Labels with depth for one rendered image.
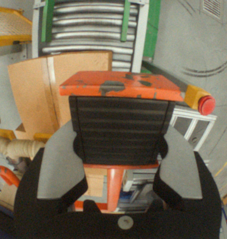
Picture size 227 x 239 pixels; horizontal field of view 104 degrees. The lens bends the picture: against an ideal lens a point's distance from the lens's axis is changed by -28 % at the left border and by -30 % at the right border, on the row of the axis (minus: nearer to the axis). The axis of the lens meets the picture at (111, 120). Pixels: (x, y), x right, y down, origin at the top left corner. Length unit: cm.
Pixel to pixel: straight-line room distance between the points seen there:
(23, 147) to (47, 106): 24
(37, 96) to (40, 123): 12
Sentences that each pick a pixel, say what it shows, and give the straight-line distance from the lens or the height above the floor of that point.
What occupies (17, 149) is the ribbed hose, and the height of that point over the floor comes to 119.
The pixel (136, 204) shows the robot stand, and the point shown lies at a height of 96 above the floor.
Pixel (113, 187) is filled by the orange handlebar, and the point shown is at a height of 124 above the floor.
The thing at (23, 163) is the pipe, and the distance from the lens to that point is 37.
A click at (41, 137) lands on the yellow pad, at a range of 34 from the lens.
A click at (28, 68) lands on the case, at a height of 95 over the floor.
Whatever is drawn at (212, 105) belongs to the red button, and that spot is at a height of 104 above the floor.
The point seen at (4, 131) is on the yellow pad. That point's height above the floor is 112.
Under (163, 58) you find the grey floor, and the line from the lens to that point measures 142.
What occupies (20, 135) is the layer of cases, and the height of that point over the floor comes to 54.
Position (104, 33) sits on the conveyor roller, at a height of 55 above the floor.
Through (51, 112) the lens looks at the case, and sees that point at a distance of 50.
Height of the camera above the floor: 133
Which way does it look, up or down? 57 degrees down
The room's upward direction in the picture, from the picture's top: 176 degrees counter-clockwise
